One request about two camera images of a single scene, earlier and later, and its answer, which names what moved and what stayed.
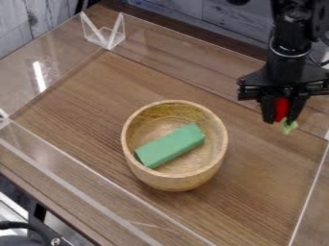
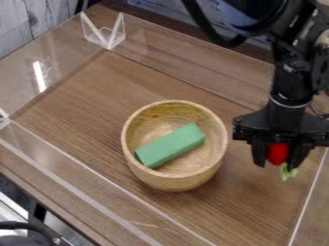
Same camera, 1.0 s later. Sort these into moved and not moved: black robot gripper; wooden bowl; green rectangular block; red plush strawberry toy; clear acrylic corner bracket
Moved: red plush strawberry toy; black robot gripper
Not moved: clear acrylic corner bracket; green rectangular block; wooden bowl
